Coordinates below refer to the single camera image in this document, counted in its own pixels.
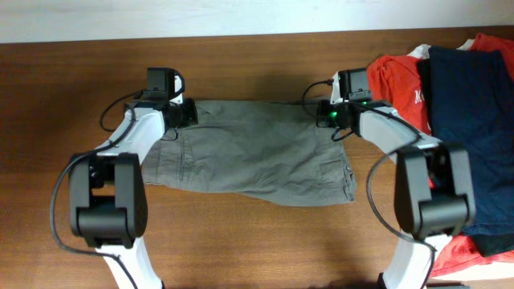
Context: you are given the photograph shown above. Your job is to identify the grey cargo shorts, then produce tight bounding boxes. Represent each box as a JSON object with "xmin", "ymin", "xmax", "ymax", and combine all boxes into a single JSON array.
[{"xmin": 142, "ymin": 100, "xmax": 357, "ymax": 206}]

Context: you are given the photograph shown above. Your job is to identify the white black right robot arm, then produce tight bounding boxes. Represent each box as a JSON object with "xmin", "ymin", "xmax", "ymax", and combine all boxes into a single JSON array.
[{"xmin": 315, "ymin": 68, "xmax": 476, "ymax": 289}]

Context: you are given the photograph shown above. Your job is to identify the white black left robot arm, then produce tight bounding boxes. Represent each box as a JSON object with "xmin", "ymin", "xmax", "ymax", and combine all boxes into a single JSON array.
[{"xmin": 65, "ymin": 67, "xmax": 198, "ymax": 288}]

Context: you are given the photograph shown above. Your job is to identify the red t-shirt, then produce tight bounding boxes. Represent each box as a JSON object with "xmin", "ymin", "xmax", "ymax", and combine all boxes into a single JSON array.
[{"xmin": 367, "ymin": 33, "xmax": 513, "ymax": 279}]

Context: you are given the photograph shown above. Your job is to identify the navy blue garment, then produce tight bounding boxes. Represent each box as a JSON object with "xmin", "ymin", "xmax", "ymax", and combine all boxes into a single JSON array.
[{"xmin": 418, "ymin": 47, "xmax": 513, "ymax": 257}]

